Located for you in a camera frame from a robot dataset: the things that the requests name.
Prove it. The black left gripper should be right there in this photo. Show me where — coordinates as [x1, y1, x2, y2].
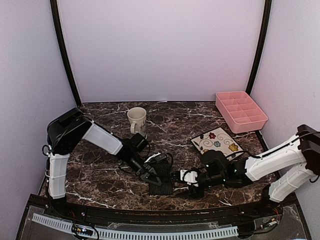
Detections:
[126, 152, 162, 187]

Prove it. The black striped underwear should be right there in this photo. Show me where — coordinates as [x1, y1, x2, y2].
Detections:
[148, 160, 173, 196]

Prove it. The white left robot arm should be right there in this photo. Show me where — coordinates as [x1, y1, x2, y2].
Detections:
[43, 107, 162, 218]

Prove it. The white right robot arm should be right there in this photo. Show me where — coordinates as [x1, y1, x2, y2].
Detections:
[171, 124, 320, 217]

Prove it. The floral patterned square coaster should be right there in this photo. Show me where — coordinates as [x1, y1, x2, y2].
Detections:
[190, 127, 244, 161]

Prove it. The cream ceramic mug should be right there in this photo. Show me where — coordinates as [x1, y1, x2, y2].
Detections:
[127, 107, 147, 137]

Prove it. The pink divided organizer tray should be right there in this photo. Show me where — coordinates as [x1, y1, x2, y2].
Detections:
[215, 91, 268, 134]

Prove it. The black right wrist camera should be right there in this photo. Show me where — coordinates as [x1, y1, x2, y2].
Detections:
[200, 150, 230, 176]

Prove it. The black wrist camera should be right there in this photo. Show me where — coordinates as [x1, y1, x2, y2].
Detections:
[200, 150, 230, 176]
[129, 133, 149, 153]

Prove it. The black table edge rail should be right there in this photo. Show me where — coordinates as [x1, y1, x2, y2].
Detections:
[24, 193, 298, 226]

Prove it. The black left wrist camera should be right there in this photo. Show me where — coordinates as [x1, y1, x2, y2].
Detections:
[129, 133, 149, 153]

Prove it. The right circuit board with wires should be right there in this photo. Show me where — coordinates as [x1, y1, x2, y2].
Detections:
[253, 205, 284, 234]

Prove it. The circuit board with wires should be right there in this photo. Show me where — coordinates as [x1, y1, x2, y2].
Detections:
[69, 211, 100, 240]
[253, 205, 284, 234]

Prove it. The left circuit board with wires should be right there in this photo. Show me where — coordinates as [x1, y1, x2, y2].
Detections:
[69, 211, 100, 240]

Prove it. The white slotted cable duct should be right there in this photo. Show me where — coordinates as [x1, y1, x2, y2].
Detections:
[31, 213, 239, 240]

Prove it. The black right frame post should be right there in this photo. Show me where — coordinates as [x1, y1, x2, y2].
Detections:
[245, 0, 273, 96]

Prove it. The black frame post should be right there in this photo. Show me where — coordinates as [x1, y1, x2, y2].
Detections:
[245, 0, 273, 96]
[49, 0, 82, 107]

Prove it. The black left frame post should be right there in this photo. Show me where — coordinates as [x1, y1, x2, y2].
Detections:
[49, 0, 82, 107]

